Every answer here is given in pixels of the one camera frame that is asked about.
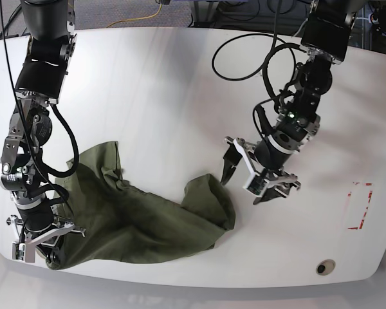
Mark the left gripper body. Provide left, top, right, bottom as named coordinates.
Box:
left=225, top=136, right=301, bottom=195

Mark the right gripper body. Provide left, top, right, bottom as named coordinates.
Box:
left=6, top=215, right=86, bottom=263

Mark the green t-shirt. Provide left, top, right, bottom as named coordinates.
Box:
left=57, top=142, right=235, bottom=269

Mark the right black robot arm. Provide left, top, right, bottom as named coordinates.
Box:
left=0, top=0, right=85, bottom=265

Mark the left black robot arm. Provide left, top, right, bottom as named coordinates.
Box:
left=221, top=1, right=365, bottom=205

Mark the red tape rectangle marking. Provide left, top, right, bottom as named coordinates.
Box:
left=345, top=182, right=374, bottom=230

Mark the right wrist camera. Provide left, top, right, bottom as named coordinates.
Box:
left=12, top=242, right=25, bottom=261

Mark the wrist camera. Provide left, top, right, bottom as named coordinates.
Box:
left=12, top=242, right=25, bottom=261
left=243, top=174, right=266, bottom=197

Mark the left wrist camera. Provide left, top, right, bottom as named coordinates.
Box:
left=243, top=174, right=266, bottom=197

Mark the right table cable grommet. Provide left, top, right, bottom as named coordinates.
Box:
left=316, top=259, right=336, bottom=276

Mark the yellow cable on floor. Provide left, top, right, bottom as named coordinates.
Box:
left=106, top=3, right=163, bottom=29

